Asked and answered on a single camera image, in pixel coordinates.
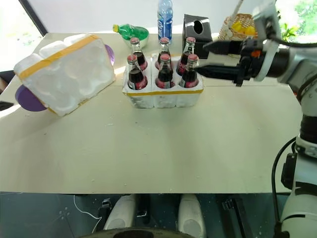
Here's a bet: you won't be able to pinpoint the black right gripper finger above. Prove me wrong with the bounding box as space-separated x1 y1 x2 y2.
203 40 231 56
195 64 239 83

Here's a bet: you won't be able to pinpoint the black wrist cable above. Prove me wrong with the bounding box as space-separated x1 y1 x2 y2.
264 21 317 48

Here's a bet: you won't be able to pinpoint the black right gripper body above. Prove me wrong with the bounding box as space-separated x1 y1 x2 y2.
229 38 264 87

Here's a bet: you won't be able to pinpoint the dark window frame bar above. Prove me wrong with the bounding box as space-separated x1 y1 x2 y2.
19 0 50 37

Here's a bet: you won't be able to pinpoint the purple round plate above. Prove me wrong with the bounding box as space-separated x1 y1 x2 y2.
15 85 50 114
105 44 116 66

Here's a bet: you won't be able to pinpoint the black bracket under table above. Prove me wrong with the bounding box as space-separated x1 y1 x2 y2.
221 197 255 238

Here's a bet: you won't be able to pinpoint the thin white cord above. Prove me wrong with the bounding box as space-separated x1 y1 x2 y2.
73 195 103 221

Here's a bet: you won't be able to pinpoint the glass cola bottle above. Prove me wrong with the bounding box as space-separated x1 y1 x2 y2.
130 37 149 71
155 54 176 89
127 54 149 90
155 37 171 70
176 36 197 75
178 54 201 89

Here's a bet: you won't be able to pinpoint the yellow fruit pieces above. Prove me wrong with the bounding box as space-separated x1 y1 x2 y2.
231 21 258 35

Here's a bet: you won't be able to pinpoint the green plant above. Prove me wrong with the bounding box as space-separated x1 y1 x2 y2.
279 9 300 43

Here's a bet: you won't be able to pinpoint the blue label water bottle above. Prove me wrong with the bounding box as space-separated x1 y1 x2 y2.
157 0 173 45

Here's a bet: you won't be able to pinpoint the black tissue box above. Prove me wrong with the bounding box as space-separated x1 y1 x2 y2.
182 14 213 60

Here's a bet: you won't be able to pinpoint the green plastic bottle yellow cap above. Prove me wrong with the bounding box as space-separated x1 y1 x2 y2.
113 23 147 40

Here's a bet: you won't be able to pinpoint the white rounded robot foot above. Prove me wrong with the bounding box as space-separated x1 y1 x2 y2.
178 194 207 238
103 194 136 231

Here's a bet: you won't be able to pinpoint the white round bowl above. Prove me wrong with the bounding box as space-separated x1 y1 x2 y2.
122 26 150 48

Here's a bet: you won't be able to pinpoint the woven wicker basket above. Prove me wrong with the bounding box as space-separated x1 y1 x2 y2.
217 0 259 42

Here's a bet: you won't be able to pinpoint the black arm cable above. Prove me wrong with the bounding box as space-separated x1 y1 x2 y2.
271 137 298 238

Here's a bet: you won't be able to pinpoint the white taped styrofoam box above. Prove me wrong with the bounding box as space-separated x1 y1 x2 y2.
13 34 117 117

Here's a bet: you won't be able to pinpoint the white styrofoam crate yellow tape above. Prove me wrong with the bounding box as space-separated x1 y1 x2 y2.
121 53 204 110

